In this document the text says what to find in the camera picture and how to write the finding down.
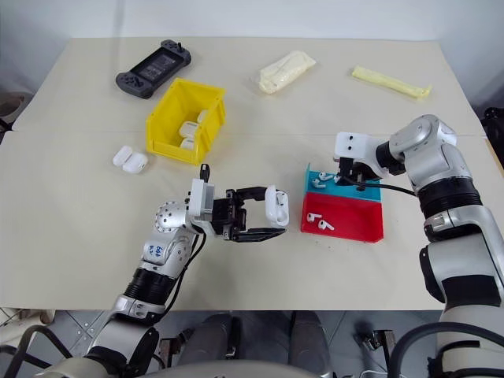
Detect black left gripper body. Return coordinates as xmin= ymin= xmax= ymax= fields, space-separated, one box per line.
xmin=212 ymin=188 xmax=249 ymax=241

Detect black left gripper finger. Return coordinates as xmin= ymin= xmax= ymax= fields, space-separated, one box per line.
xmin=232 ymin=227 xmax=288 ymax=243
xmin=235 ymin=186 xmax=272 ymax=203

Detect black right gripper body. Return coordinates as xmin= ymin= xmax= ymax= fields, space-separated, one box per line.
xmin=338 ymin=156 xmax=380 ymax=184

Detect yellow plastic bin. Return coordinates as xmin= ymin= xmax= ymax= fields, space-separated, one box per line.
xmin=145 ymin=77 xmax=228 ymax=167

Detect red plastic tray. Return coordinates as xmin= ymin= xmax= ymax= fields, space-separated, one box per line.
xmin=299 ymin=191 xmax=385 ymax=243

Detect long yellow wrapped packet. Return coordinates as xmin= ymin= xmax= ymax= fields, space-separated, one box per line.
xmin=350 ymin=65 xmax=435 ymax=101

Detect dark rounded shape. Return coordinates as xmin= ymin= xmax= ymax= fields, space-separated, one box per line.
xmin=288 ymin=310 xmax=342 ymax=368
xmin=183 ymin=312 xmax=243 ymax=364

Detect cream filled plastic bag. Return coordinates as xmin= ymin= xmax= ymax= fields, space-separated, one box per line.
xmin=247 ymin=50 xmax=318 ymax=96

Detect grey robot torso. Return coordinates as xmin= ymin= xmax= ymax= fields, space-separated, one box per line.
xmin=37 ymin=354 xmax=332 ymax=378

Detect black handheld game controller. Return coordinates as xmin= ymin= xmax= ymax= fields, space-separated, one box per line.
xmin=115 ymin=39 xmax=193 ymax=100

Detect dark round stool base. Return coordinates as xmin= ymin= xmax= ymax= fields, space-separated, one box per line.
xmin=0 ymin=91 xmax=27 ymax=132

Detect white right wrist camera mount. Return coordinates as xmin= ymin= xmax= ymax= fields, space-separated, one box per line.
xmin=333 ymin=132 xmax=385 ymax=180

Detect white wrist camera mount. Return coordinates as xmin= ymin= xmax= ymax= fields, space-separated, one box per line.
xmin=185 ymin=177 xmax=217 ymax=237
xmin=333 ymin=132 xmax=385 ymax=180

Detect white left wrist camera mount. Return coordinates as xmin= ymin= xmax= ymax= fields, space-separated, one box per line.
xmin=185 ymin=177 xmax=217 ymax=237

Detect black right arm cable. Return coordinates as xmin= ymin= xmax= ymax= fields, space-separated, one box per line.
xmin=341 ymin=177 xmax=419 ymax=197

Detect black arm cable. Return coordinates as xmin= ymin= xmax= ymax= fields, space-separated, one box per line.
xmin=157 ymin=163 xmax=213 ymax=318
xmin=341 ymin=177 xmax=419 ymax=197

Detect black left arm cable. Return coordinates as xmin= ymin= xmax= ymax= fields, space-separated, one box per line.
xmin=157 ymin=163 xmax=213 ymax=318

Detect black object at wall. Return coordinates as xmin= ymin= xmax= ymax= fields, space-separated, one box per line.
xmin=481 ymin=106 xmax=504 ymax=138

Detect thick black floor cable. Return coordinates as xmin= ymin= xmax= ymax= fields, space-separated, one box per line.
xmin=387 ymin=321 xmax=504 ymax=378

